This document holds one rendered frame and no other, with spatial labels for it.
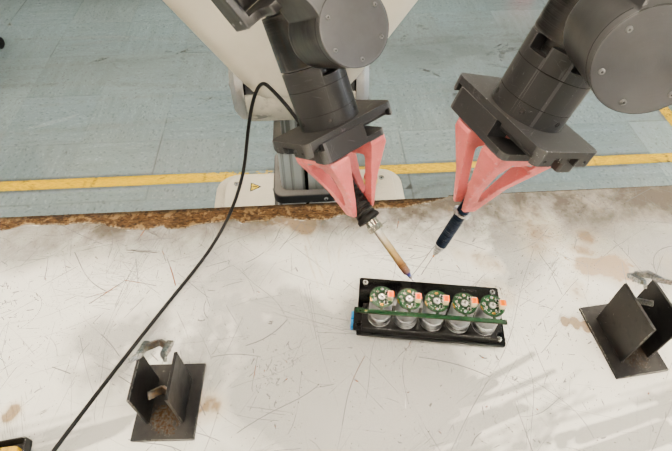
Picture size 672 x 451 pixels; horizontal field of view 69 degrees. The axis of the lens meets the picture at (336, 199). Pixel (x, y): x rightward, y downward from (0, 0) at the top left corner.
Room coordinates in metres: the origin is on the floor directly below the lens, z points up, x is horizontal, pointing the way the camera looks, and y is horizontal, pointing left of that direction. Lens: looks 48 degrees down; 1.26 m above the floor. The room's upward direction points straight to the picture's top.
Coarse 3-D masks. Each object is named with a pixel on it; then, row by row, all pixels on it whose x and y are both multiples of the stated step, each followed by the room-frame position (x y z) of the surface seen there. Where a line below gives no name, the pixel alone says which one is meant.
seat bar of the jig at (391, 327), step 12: (420, 312) 0.27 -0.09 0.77; (420, 324) 0.25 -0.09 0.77; (444, 324) 0.25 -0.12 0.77; (420, 336) 0.24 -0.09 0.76; (432, 336) 0.24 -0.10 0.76; (444, 336) 0.24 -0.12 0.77; (456, 336) 0.24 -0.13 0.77; (468, 336) 0.24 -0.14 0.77; (480, 336) 0.24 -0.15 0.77; (492, 336) 0.24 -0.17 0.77
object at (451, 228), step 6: (462, 204) 0.28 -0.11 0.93; (456, 210) 0.28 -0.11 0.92; (456, 216) 0.28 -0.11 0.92; (462, 216) 0.28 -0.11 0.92; (468, 216) 0.28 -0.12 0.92; (450, 222) 0.28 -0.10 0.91; (456, 222) 0.28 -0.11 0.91; (462, 222) 0.28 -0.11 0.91; (444, 228) 0.28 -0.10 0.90; (450, 228) 0.28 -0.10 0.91; (456, 228) 0.28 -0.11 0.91; (444, 234) 0.28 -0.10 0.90; (450, 234) 0.27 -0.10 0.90; (438, 240) 0.28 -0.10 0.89; (444, 240) 0.27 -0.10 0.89; (450, 240) 0.27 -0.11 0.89; (438, 246) 0.27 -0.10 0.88; (444, 246) 0.27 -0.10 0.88
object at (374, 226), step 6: (372, 222) 0.31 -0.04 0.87; (378, 222) 0.31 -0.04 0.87; (372, 228) 0.30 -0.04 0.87; (378, 228) 0.30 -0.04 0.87; (378, 234) 0.30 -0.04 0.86; (384, 234) 0.30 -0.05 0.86; (384, 240) 0.30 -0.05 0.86; (384, 246) 0.29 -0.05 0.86; (390, 246) 0.29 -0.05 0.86; (390, 252) 0.29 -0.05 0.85; (396, 252) 0.29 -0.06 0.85; (396, 258) 0.28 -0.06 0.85; (402, 264) 0.28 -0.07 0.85; (402, 270) 0.27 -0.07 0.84; (408, 270) 0.27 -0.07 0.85
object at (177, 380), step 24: (144, 360) 0.20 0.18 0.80; (144, 384) 0.18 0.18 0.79; (168, 384) 0.17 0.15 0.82; (192, 384) 0.19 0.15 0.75; (144, 408) 0.16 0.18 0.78; (168, 408) 0.17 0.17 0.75; (192, 408) 0.17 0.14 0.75; (144, 432) 0.15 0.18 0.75; (168, 432) 0.15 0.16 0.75; (192, 432) 0.15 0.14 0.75
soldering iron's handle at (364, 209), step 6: (354, 186) 0.34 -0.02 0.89; (354, 192) 0.33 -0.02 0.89; (360, 192) 0.34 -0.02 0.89; (360, 198) 0.33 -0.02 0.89; (360, 204) 0.32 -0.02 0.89; (366, 204) 0.32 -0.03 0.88; (360, 210) 0.32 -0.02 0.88; (366, 210) 0.32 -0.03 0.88; (372, 210) 0.32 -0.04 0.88; (360, 216) 0.31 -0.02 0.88; (366, 216) 0.31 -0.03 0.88; (372, 216) 0.31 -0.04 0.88; (360, 222) 0.31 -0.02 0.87; (366, 222) 0.31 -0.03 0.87
